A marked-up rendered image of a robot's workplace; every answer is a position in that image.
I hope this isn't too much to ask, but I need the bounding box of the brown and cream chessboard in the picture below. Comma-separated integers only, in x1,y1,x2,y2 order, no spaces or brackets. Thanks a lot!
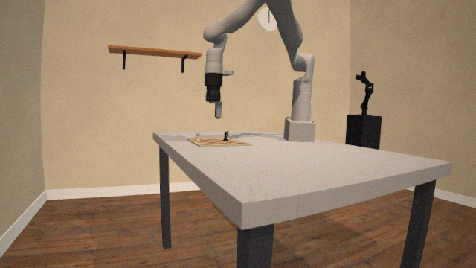
188,138,252,147

